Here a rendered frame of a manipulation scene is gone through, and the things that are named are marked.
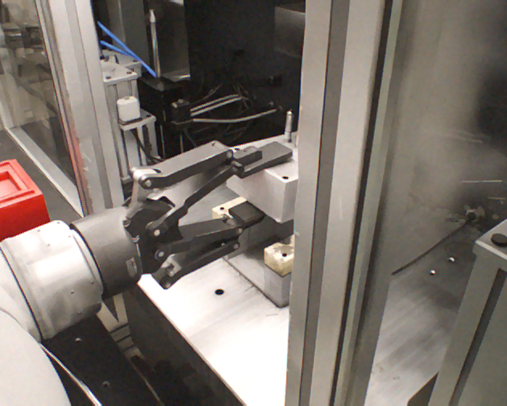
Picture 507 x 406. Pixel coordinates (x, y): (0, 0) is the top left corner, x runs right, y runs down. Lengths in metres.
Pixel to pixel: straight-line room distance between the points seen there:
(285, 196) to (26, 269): 0.25
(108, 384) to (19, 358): 0.53
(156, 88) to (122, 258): 0.39
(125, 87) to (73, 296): 0.37
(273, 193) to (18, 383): 0.32
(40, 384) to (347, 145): 0.19
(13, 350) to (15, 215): 0.43
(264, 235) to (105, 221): 0.26
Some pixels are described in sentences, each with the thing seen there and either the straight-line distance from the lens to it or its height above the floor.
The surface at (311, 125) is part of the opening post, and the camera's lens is 0.24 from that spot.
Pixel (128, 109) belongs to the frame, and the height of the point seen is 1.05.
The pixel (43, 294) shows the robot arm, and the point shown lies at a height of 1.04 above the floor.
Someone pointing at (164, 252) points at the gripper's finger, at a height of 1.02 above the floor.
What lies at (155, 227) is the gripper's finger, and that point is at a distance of 0.45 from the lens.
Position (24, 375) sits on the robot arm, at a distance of 0.27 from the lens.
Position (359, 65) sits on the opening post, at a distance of 0.22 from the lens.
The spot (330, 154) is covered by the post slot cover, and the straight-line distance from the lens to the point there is 0.24.
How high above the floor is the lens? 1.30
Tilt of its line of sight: 33 degrees down
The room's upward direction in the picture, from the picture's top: straight up
